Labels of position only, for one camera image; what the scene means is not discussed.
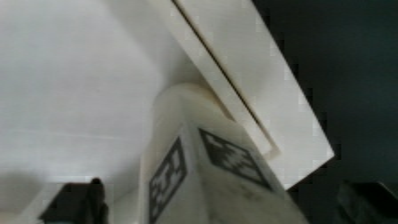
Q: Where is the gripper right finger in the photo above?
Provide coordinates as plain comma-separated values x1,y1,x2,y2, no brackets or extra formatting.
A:
335,181,398,224

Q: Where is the white square tabletop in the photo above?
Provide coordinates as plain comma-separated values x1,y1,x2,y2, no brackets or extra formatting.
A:
0,0,203,224

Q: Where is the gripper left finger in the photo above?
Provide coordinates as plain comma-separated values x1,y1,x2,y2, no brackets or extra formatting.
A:
40,178,109,224

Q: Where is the white U-shaped obstacle fence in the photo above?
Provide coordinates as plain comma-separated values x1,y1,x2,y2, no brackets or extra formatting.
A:
175,0,335,187

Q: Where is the white table leg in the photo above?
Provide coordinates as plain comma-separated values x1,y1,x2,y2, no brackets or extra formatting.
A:
139,83,310,224

